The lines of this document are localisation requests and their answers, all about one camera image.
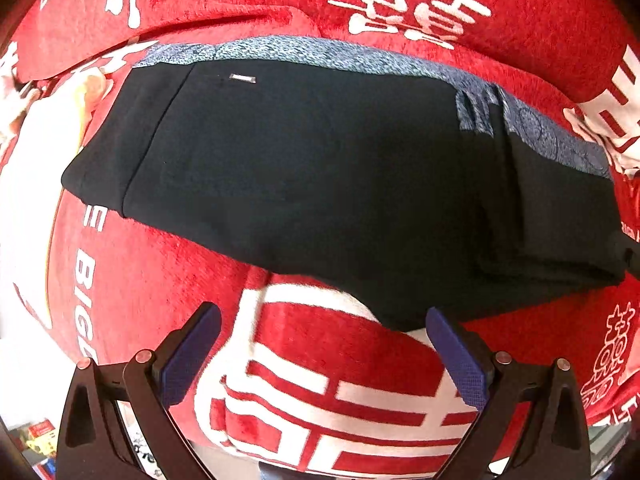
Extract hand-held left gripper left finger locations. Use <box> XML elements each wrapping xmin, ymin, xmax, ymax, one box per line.
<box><xmin>56</xmin><ymin>301</ymin><xmax>222</xmax><ymax>480</ymax></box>

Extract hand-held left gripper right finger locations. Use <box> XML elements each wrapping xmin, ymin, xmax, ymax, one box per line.
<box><xmin>425</xmin><ymin>306</ymin><xmax>592</xmax><ymax>480</ymax></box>

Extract black pants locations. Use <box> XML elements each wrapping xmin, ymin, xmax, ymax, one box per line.
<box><xmin>61</xmin><ymin>57</ymin><xmax>629</xmax><ymax>333</ymax></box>

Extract red printed blanket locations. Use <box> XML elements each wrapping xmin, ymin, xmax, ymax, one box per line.
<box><xmin>0</xmin><ymin>0</ymin><xmax>640</xmax><ymax>478</ymax></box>

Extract colourful small boxes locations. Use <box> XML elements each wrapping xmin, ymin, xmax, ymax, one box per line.
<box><xmin>19</xmin><ymin>417</ymin><xmax>60</xmax><ymax>480</ymax></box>

